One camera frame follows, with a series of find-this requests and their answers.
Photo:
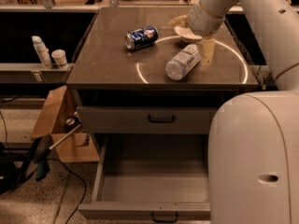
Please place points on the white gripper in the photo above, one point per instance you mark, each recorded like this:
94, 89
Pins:
202, 21

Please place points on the clear plastic water bottle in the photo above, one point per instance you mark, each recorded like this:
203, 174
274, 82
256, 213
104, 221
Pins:
182, 63

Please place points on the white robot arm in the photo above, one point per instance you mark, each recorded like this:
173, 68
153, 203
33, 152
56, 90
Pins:
253, 143

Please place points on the grey drawer cabinet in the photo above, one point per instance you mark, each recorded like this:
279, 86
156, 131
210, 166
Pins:
107, 73

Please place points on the closed grey upper drawer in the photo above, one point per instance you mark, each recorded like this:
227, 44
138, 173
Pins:
133, 119

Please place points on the open grey middle drawer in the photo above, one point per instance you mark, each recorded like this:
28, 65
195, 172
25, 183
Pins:
162, 178

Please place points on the white spray bottle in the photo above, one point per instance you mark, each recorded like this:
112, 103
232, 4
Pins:
42, 51

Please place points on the white paper bowl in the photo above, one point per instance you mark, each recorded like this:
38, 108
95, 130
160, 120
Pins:
187, 35

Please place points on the blue soda can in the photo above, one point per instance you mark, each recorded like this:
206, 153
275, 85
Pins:
141, 38

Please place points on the brown cardboard box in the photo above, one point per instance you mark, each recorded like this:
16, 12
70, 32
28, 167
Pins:
60, 106

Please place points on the grey side shelf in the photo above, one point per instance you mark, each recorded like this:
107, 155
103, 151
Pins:
28, 73

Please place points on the black equipment on floor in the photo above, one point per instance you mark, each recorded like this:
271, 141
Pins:
13, 165

